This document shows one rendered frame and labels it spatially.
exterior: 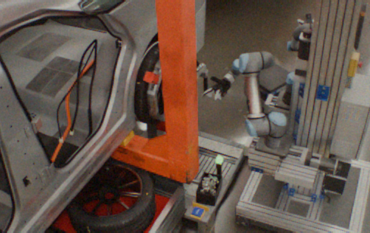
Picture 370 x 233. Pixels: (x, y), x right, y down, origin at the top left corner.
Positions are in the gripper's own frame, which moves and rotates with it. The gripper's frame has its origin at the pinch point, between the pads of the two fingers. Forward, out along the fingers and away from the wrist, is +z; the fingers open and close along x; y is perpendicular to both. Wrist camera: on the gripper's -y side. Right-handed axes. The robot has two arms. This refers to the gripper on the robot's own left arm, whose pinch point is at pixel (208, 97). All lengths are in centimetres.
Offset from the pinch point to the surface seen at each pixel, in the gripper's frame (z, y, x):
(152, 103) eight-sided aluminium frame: 27.1, -12.5, 27.8
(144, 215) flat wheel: 91, 27, -6
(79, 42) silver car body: 23, -60, 108
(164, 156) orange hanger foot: 52, 8, 0
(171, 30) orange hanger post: 18, -79, -47
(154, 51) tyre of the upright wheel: 1, -40, 34
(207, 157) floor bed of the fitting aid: 9, 77, 50
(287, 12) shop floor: -257, 124, 189
